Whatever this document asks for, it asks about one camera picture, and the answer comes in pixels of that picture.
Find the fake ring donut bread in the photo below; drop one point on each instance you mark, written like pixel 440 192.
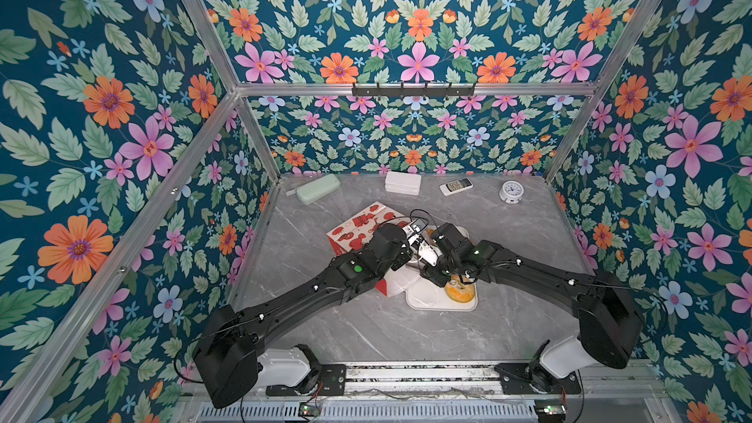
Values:
pixel 459 292

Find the white plastic box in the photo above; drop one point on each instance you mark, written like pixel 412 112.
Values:
pixel 403 183

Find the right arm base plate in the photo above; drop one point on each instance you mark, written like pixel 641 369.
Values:
pixel 519 378

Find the white rectangular tray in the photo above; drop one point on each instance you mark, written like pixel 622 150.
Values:
pixel 421 293

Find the white slotted cable duct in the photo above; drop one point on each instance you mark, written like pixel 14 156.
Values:
pixel 371 410

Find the white round clock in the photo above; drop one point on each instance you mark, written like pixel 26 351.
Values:
pixel 511 192

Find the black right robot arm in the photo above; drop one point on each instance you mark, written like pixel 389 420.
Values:
pixel 609 323

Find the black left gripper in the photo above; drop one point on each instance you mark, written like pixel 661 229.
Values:
pixel 404 258

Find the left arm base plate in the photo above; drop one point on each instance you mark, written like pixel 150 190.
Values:
pixel 328 381

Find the mint green case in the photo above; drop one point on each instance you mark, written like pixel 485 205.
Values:
pixel 315 190

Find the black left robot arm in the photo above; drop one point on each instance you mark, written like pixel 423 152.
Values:
pixel 233 355

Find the white remote control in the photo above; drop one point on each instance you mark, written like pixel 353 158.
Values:
pixel 456 186

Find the black hook rail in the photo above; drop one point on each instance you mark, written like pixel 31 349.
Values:
pixel 398 90

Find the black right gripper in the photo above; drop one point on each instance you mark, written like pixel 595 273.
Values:
pixel 430 273

